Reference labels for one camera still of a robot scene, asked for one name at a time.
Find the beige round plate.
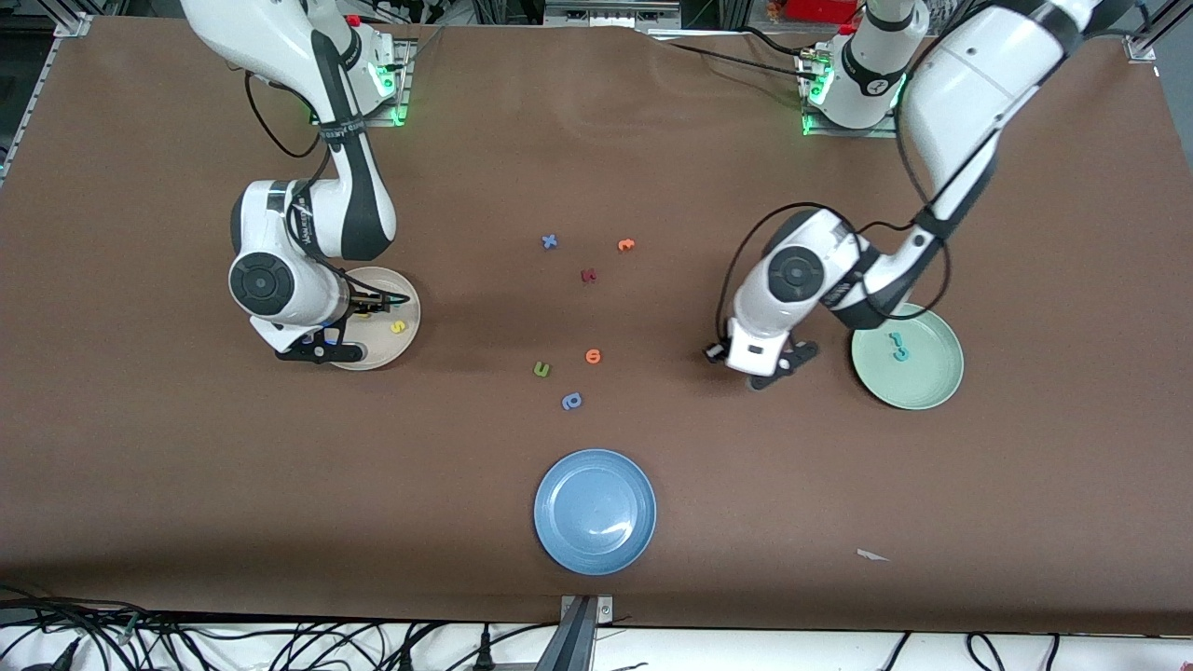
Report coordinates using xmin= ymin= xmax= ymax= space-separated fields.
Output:
xmin=326 ymin=267 xmax=422 ymax=372

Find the pale green round plate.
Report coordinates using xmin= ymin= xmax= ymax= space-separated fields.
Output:
xmin=850 ymin=302 xmax=965 ymax=411

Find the brown table cover sheet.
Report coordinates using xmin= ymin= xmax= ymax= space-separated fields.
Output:
xmin=0 ymin=14 xmax=1193 ymax=635

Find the blue round plate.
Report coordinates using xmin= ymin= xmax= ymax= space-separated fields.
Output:
xmin=533 ymin=448 xmax=658 ymax=577

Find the red box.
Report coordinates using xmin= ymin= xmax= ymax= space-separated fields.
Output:
xmin=786 ymin=0 xmax=860 ymax=24

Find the grey equipment box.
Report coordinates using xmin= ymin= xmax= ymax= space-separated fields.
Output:
xmin=543 ymin=0 xmax=681 ymax=29

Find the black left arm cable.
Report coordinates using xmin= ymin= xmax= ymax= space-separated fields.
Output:
xmin=716 ymin=200 xmax=953 ymax=348

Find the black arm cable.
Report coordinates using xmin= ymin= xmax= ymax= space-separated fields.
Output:
xmin=716 ymin=200 xmax=953 ymax=348
xmin=244 ymin=70 xmax=411 ymax=308

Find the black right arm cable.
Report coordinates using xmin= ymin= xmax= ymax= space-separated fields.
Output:
xmin=244 ymin=70 xmax=411 ymax=308

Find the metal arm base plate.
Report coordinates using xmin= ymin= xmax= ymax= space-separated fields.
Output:
xmin=800 ymin=51 xmax=900 ymax=139
xmin=359 ymin=39 xmax=413 ymax=127

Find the black base cable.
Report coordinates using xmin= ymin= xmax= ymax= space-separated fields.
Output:
xmin=652 ymin=35 xmax=814 ymax=80
xmin=736 ymin=25 xmax=821 ymax=57

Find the aluminium profile with bracket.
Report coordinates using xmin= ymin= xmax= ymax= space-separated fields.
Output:
xmin=534 ymin=595 xmax=616 ymax=671

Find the thick black floor cable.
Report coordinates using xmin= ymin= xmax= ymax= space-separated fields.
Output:
xmin=0 ymin=585 xmax=141 ymax=671

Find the aluminium frame rail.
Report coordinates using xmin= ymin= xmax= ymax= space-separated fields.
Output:
xmin=0 ymin=9 xmax=94 ymax=178
xmin=1123 ymin=0 xmax=1193 ymax=64

